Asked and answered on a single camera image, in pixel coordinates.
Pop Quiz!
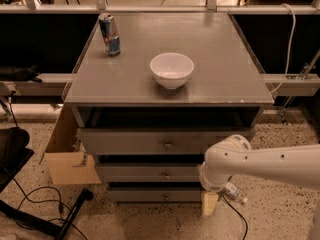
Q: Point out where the black cloth on rail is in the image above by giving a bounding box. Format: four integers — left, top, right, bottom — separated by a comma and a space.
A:
0, 65, 42, 83

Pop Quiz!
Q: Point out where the grey drawer cabinet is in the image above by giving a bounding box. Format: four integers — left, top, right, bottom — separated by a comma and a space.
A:
65, 13, 273, 193

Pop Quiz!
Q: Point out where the white hanging cable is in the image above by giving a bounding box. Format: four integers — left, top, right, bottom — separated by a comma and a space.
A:
269, 3, 298, 95

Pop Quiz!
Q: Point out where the grey drawer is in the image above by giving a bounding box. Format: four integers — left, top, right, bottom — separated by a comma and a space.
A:
95, 163, 199, 183
78, 128, 255, 155
108, 187, 201, 203

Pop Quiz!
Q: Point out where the white bowl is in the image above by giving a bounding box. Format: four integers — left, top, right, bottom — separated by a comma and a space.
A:
150, 53, 194, 89

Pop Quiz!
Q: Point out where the grey bottom drawer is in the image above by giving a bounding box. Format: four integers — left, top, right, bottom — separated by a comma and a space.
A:
108, 187, 201, 203

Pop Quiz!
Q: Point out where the grey top drawer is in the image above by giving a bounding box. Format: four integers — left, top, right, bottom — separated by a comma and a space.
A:
78, 128, 255, 155

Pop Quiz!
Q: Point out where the cardboard box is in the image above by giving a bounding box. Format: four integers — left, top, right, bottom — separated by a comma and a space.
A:
43, 106, 101, 185

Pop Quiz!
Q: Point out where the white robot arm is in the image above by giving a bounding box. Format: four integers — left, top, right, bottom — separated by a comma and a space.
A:
199, 134, 320, 192

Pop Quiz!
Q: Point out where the black stand base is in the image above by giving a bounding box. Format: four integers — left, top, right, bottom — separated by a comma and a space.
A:
0, 189, 93, 240

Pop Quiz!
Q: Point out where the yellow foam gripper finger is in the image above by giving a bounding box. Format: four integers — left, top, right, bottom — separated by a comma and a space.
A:
201, 191, 218, 216

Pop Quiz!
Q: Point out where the clear plastic bottle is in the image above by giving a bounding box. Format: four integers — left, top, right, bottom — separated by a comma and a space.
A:
224, 182, 248, 205

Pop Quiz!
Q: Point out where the metal rail frame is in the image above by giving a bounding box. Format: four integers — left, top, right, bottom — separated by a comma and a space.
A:
0, 0, 320, 98

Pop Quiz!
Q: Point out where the blue silver drink can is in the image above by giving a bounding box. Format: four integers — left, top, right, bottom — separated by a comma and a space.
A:
98, 13, 121, 56

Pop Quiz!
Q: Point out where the black chair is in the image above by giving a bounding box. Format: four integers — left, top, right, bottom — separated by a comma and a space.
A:
0, 127, 34, 192

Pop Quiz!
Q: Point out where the black floor cable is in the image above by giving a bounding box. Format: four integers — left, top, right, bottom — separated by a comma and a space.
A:
221, 195, 250, 240

